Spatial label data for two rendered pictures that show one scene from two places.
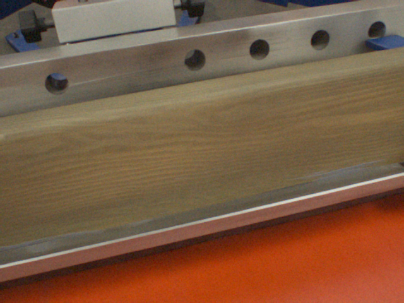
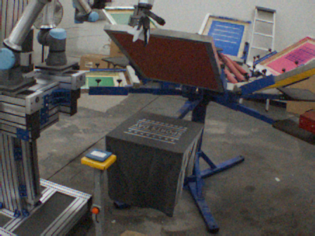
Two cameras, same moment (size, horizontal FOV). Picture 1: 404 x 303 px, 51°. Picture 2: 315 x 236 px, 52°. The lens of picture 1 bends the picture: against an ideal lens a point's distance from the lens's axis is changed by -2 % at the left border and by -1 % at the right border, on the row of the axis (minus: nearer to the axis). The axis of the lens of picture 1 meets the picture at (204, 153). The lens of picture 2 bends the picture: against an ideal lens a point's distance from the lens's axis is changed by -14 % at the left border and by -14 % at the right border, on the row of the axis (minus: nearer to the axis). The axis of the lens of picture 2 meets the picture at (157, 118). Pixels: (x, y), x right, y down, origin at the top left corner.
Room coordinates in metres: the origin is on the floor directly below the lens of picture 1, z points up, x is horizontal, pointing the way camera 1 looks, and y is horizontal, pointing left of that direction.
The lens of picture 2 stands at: (-1.81, -1.29, 1.75)
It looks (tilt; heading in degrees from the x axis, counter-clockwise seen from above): 20 degrees down; 37
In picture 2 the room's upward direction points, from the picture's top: 5 degrees clockwise
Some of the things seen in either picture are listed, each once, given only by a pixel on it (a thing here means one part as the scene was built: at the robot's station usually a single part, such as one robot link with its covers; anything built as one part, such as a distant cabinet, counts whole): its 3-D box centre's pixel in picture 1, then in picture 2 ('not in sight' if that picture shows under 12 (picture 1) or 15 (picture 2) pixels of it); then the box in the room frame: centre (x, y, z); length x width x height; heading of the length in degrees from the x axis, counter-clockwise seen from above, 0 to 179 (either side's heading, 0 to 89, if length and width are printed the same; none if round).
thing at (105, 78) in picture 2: not in sight; (96, 71); (0.15, 0.87, 1.05); 1.08 x 0.61 x 0.23; 139
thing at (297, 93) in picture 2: not in sight; (266, 95); (1.34, -0.16, 0.91); 1.34 x 0.40 x 0.08; 139
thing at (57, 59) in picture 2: not in sight; (56, 56); (-0.49, 0.57, 1.31); 0.15 x 0.15 x 0.10
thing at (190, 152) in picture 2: not in sight; (188, 168); (-0.15, -0.28, 0.74); 0.46 x 0.04 x 0.42; 19
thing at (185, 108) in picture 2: not in sight; (181, 114); (0.25, 0.07, 0.89); 1.24 x 0.06 x 0.06; 19
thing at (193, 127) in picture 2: not in sight; (157, 129); (-0.22, -0.09, 0.95); 0.48 x 0.44 x 0.01; 19
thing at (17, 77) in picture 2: not in sight; (10, 72); (-0.95, 0.39, 1.31); 0.15 x 0.15 x 0.10
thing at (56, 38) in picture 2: not in sight; (57, 38); (-0.49, 0.58, 1.42); 0.13 x 0.12 x 0.14; 88
